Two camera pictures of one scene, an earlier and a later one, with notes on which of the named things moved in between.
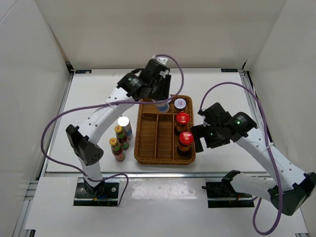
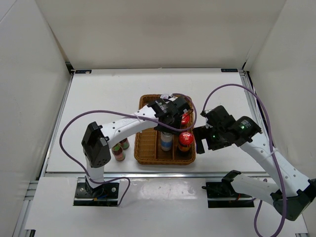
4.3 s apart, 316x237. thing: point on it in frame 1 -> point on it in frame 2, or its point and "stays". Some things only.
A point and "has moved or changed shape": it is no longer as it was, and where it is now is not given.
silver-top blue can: x=124 y=122 has moved or changed shape
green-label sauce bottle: x=117 y=150 stays
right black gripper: x=200 y=132 stays
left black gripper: x=164 y=82 -> x=161 y=128
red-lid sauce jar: x=182 y=119 stays
